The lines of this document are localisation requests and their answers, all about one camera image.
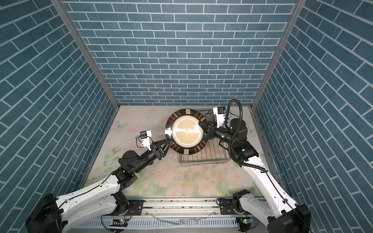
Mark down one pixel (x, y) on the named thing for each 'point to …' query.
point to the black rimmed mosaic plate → (182, 128)
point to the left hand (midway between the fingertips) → (171, 142)
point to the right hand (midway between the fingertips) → (198, 121)
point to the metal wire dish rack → (211, 153)
